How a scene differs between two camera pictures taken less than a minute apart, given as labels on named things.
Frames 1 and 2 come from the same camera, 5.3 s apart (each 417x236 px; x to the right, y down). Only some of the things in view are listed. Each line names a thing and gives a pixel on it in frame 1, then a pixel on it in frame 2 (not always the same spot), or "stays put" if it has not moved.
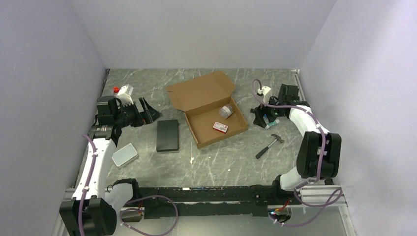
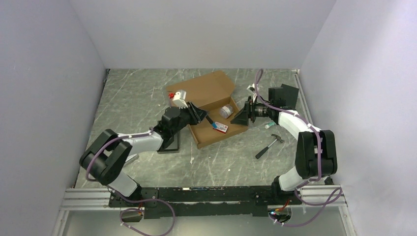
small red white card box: [220, 127] stays put
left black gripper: [148, 115] to [197, 114]
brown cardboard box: [211, 113] stays put
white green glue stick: [270, 124] stays put
